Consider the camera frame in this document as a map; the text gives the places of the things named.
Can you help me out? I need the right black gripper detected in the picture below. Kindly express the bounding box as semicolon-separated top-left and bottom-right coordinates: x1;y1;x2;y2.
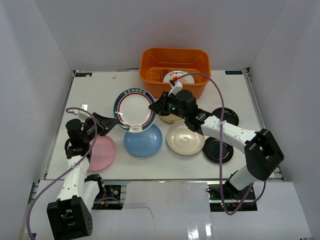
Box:
149;91;188;120

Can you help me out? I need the white plate green rim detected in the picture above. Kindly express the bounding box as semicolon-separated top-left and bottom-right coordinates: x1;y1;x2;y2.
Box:
113;87;156;134

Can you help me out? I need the white plate orange sunburst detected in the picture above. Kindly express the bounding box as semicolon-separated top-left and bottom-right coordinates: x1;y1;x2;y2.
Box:
162;70;196;84

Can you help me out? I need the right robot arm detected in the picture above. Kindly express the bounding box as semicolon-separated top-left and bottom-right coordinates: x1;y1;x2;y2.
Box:
149;90;284;200

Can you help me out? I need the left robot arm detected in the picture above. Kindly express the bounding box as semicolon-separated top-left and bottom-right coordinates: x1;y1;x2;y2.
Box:
46;112;119;240

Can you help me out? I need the orange plastic bin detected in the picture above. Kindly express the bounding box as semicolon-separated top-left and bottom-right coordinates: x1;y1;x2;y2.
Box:
139;47;211;99

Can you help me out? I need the small beige patterned plate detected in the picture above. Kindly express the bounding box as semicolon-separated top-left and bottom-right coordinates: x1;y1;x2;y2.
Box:
160;114;183;124

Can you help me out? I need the pink plastic plate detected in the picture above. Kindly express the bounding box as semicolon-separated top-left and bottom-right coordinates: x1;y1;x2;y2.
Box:
88;135;117;172

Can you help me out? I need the cream plastic plate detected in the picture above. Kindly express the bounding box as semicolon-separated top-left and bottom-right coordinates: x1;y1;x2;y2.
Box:
166;121;205;156

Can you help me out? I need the blue plastic plate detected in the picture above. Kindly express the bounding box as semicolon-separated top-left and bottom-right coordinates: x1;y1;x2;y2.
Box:
124;124;163;158

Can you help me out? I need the glossy black plate front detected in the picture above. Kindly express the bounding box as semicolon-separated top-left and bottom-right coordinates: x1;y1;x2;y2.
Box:
202;137;234;164

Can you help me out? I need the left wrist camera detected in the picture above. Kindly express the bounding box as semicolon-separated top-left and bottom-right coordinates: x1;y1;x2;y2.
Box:
74;103;90;121

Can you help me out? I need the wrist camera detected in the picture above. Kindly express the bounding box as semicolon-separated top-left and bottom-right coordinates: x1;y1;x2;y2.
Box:
74;103;90;121
169;77;183;96

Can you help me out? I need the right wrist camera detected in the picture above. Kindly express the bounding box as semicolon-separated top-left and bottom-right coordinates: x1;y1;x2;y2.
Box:
169;77;183;96

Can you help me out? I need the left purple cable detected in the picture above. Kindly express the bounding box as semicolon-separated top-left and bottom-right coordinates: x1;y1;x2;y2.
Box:
26;107;123;240

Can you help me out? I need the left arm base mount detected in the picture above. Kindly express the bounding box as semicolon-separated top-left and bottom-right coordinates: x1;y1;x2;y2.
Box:
92;185;127;210

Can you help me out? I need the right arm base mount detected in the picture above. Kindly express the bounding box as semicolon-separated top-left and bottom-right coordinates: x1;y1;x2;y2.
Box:
206;184;258;213

